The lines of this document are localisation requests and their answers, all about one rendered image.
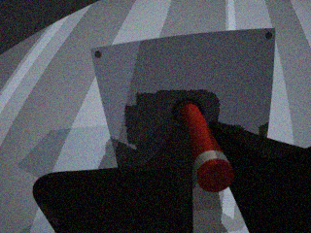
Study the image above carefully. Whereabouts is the grey sloped panel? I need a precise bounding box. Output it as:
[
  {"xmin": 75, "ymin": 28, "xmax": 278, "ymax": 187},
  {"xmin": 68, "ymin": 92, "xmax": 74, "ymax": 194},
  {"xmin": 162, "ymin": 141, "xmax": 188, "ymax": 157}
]
[{"xmin": 90, "ymin": 27, "xmax": 276, "ymax": 167}]

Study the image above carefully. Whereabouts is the dark red peg with grey band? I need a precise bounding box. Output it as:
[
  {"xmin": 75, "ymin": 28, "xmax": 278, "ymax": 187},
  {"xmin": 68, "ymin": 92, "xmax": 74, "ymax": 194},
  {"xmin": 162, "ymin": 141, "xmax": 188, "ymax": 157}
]
[{"xmin": 180, "ymin": 101, "xmax": 234, "ymax": 191}]

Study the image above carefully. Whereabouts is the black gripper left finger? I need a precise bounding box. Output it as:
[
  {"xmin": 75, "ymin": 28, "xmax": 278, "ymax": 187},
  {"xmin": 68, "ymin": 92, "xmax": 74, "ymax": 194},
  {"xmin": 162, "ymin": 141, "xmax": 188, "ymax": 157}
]
[{"xmin": 32, "ymin": 124, "xmax": 193, "ymax": 233}]

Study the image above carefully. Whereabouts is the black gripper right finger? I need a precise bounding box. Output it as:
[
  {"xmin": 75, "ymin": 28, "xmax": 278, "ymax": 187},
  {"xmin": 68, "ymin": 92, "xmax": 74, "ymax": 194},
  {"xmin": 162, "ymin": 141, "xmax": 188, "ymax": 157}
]
[{"xmin": 209, "ymin": 120, "xmax": 311, "ymax": 233}]

